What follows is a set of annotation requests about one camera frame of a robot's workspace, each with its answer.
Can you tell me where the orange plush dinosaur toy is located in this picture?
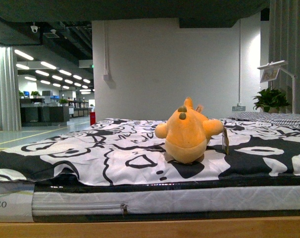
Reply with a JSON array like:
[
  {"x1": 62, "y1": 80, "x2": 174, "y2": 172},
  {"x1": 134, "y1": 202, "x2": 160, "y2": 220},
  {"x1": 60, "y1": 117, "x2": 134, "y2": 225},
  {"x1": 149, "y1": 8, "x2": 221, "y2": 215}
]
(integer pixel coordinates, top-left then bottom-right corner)
[{"x1": 154, "y1": 97, "x2": 224, "y2": 164}]

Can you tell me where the black and white patterned sheet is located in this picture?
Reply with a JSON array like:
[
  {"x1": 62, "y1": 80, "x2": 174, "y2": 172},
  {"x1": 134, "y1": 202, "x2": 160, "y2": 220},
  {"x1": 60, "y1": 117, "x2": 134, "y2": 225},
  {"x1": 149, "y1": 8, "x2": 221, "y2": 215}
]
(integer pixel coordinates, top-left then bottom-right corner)
[{"x1": 0, "y1": 118, "x2": 300, "y2": 186}]

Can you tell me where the red bin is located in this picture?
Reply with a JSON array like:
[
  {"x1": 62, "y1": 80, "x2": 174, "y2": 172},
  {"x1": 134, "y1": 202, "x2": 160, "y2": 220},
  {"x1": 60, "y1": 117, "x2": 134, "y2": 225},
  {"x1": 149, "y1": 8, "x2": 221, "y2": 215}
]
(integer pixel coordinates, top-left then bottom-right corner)
[{"x1": 90, "y1": 112, "x2": 96, "y2": 125}]

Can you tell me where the toy hang tag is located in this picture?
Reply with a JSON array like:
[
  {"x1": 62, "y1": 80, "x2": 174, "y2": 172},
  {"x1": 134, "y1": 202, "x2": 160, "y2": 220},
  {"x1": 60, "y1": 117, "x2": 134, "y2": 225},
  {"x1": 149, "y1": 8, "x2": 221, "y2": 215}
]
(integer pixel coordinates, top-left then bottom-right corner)
[{"x1": 222, "y1": 127, "x2": 229, "y2": 155}]

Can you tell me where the dark office counter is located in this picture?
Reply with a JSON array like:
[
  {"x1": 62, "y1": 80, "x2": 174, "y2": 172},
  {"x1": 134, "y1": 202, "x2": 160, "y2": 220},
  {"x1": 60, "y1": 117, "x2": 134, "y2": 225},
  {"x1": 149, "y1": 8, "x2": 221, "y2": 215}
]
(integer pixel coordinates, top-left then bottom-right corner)
[{"x1": 20, "y1": 98, "x2": 69, "y2": 126}]

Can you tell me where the green potted plant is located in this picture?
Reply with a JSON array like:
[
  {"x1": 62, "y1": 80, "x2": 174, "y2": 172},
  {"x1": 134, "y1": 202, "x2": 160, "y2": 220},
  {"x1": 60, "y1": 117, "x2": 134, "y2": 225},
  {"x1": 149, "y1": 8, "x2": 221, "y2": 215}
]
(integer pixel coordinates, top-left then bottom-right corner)
[{"x1": 253, "y1": 88, "x2": 290, "y2": 113}]

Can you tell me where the white desk lamp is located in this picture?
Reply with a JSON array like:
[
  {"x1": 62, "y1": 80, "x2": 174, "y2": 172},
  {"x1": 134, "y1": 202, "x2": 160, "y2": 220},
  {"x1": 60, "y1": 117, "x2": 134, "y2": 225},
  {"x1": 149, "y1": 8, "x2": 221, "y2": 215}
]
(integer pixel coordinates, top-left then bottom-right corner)
[{"x1": 257, "y1": 60, "x2": 297, "y2": 114}]

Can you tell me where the white zippered mattress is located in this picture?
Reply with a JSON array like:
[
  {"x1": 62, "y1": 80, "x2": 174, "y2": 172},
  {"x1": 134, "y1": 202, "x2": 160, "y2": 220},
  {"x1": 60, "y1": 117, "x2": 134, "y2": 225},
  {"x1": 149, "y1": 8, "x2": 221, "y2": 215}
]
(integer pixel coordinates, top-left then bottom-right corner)
[{"x1": 32, "y1": 185, "x2": 300, "y2": 216}]

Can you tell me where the white curtain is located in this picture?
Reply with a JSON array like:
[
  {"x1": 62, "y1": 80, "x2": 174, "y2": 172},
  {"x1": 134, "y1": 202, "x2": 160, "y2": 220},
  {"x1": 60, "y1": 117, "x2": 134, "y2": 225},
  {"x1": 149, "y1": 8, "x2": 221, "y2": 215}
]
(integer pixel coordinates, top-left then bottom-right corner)
[{"x1": 0, "y1": 47, "x2": 21, "y2": 131}]

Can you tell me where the striped pillow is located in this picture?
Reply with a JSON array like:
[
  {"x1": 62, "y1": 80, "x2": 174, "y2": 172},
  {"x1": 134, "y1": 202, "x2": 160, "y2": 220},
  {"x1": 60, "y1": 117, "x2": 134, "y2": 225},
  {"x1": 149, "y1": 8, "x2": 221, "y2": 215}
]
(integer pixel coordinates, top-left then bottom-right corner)
[{"x1": 228, "y1": 112, "x2": 300, "y2": 129}]

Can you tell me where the white mattress label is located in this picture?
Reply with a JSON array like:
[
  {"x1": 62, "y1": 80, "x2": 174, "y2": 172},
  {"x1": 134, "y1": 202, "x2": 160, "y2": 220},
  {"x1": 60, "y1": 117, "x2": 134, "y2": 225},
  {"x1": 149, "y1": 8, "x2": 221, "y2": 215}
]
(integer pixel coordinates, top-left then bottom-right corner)
[{"x1": 0, "y1": 182, "x2": 35, "y2": 223}]

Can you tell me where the grey curtain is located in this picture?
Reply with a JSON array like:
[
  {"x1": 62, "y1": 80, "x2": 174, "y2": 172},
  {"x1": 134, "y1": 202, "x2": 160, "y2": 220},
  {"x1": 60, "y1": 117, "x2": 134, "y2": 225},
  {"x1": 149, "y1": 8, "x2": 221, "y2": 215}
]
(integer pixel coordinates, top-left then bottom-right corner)
[{"x1": 269, "y1": 0, "x2": 300, "y2": 114}]

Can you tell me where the white wall conduit box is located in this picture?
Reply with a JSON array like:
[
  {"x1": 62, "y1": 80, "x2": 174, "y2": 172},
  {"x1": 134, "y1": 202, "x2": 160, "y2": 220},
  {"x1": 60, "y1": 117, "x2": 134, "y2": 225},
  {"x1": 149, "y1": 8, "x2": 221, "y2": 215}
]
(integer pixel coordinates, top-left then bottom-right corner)
[{"x1": 103, "y1": 21, "x2": 110, "y2": 81}]

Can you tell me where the wall power outlet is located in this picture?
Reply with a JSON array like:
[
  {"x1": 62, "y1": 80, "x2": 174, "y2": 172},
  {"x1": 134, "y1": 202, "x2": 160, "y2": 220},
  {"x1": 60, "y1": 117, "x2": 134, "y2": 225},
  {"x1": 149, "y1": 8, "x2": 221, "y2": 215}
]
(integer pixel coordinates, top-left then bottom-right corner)
[{"x1": 232, "y1": 106, "x2": 246, "y2": 112}]

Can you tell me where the wooden bed frame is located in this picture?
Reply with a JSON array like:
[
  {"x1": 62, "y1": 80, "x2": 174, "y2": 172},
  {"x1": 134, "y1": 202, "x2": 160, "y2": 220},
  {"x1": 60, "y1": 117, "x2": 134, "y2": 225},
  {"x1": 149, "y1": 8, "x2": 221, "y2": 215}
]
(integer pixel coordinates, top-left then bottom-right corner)
[{"x1": 0, "y1": 216, "x2": 300, "y2": 238}]

